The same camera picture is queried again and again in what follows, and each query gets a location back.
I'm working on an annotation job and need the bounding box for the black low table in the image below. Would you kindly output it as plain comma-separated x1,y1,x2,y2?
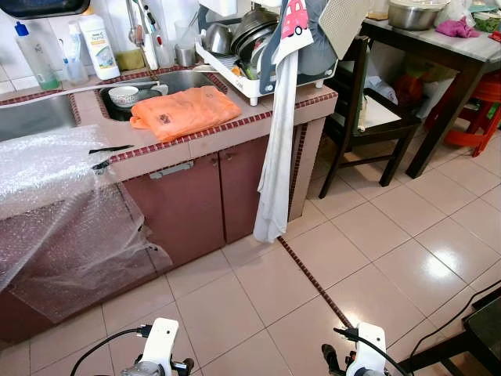
399,288,501,376

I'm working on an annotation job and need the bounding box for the clear bubble wrap sheet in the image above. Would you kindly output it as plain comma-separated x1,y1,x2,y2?
0,125,173,324

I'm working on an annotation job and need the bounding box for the white towel pink car print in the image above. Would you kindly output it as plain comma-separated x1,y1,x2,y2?
253,0,314,244

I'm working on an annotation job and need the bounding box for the orange plastic bag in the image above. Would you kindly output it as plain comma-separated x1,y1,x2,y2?
130,85,243,143

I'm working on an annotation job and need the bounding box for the white ceramic bowl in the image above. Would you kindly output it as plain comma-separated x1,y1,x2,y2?
108,85,141,108

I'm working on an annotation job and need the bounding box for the dark wooden chair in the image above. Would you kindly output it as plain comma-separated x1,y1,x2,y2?
319,35,424,198

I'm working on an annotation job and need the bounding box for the steel sink basin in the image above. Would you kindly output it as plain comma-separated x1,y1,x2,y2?
98,70,222,123
0,94,79,143

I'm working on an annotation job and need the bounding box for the white dish rack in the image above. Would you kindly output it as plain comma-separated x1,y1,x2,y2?
194,0,339,107

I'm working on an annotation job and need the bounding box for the olive sponge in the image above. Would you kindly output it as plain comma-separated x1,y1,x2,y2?
116,49,146,71

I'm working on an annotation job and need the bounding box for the steel cup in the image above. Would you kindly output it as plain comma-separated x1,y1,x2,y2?
174,43,198,68

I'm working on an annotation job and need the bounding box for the clear plastic cup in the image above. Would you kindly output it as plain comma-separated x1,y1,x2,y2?
63,22,89,85

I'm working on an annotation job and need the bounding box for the red plastic stool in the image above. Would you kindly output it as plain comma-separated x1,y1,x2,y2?
445,72,501,157

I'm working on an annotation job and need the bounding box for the grey cloth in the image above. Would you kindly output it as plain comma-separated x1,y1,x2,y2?
258,0,339,79

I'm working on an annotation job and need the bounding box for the small steel bowl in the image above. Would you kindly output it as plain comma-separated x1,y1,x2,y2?
202,23,234,56

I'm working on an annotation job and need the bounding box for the chrome faucet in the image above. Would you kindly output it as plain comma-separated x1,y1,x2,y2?
125,0,160,71

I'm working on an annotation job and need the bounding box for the white dish soap bottle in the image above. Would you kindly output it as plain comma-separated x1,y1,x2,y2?
78,8,121,81

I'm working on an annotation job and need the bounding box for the dark wooden table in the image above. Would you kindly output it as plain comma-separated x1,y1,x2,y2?
360,17,501,179

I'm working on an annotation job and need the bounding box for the clear bottle blue cap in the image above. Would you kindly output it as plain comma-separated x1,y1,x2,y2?
13,21,62,92

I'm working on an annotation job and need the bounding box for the beige waffle cloth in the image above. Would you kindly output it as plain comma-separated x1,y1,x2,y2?
317,0,373,60

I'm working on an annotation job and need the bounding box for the pink cloth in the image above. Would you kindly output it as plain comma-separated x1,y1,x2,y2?
435,17,481,39

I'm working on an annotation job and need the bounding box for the steel mixing bowl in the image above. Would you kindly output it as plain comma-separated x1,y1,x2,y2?
387,0,449,31

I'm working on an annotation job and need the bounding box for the bowl of green vegetables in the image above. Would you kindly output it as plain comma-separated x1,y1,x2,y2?
472,6,501,34

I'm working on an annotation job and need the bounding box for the black frying pan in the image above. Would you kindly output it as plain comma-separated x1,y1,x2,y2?
0,0,91,19

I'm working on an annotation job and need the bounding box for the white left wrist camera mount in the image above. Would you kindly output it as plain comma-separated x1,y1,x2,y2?
141,317,181,375

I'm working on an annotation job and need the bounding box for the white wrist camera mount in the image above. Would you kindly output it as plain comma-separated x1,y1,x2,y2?
141,317,181,375
351,321,388,376

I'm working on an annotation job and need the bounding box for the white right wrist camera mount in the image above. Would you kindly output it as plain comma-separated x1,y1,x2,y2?
351,321,388,376

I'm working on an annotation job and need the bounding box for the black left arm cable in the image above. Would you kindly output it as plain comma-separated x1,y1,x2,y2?
69,325,150,376

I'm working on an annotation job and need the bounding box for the thin black floor cable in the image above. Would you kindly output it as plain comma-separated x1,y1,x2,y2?
411,280,501,361

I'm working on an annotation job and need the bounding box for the maroon cabinet door steel handle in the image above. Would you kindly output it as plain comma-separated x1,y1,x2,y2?
121,153,229,269

